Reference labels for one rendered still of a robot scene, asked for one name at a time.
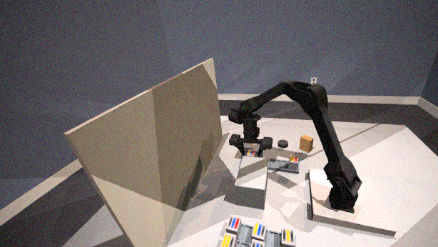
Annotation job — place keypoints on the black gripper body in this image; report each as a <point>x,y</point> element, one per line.
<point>251,137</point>

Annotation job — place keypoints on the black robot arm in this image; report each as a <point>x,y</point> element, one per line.
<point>313,99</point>

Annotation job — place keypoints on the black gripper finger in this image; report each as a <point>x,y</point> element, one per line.
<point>241,149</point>
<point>261,149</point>

